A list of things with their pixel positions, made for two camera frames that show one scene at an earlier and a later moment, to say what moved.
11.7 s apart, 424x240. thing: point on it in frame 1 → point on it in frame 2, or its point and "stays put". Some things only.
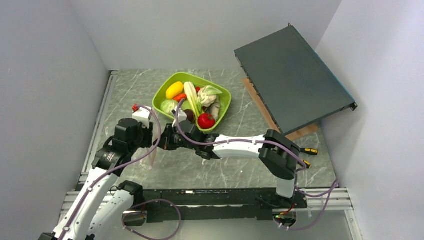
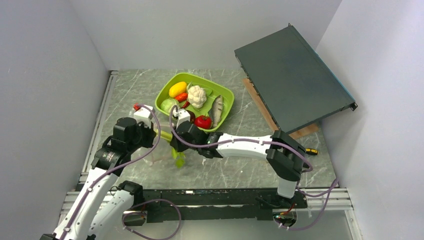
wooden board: (292, 134) stays put
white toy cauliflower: (207, 95) → (196, 96)
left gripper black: (148, 134) stays put
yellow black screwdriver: (309, 151) stays put
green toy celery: (195, 102) → (178, 156)
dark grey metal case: (296, 83) stays put
